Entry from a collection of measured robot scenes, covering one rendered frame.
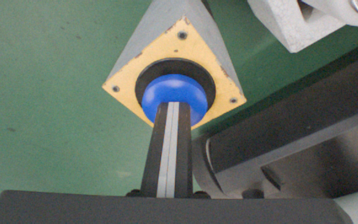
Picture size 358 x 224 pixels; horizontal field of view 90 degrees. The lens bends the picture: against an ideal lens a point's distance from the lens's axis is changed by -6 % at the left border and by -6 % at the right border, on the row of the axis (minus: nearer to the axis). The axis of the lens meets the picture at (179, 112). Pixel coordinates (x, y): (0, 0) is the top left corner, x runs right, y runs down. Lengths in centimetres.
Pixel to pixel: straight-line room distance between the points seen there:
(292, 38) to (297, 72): 28
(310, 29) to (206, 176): 37
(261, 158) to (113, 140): 48
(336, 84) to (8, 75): 79
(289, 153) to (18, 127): 82
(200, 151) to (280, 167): 19
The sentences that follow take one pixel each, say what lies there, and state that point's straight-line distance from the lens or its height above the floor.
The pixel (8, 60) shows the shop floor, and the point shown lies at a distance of 64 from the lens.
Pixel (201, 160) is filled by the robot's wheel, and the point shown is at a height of 14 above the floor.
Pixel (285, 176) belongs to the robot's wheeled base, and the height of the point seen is 19.
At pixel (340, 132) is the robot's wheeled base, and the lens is 44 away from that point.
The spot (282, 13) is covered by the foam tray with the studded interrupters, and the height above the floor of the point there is 18.
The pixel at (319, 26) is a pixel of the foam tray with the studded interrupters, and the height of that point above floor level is 18.
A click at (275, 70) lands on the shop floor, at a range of 53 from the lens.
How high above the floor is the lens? 42
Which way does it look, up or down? 48 degrees down
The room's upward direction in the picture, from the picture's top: 178 degrees counter-clockwise
